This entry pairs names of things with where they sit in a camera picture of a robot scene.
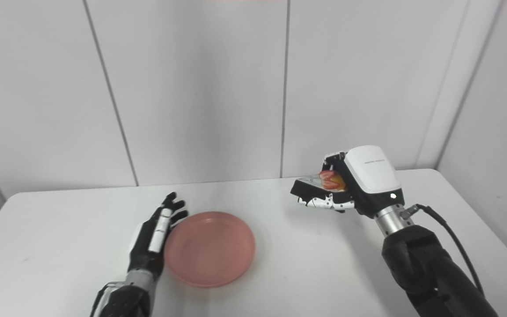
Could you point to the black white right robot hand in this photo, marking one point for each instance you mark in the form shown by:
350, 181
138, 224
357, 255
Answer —
370, 180

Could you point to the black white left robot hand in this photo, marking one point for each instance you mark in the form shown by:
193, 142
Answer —
148, 246

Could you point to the chocolate cake slice with fruit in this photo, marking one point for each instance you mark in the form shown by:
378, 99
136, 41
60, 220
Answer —
313, 185

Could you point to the pink round plate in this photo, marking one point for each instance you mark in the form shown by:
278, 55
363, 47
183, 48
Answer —
209, 248

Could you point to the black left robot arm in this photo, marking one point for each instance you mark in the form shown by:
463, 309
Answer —
126, 297

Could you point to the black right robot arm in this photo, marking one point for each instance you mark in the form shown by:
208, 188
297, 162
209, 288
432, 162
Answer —
429, 273

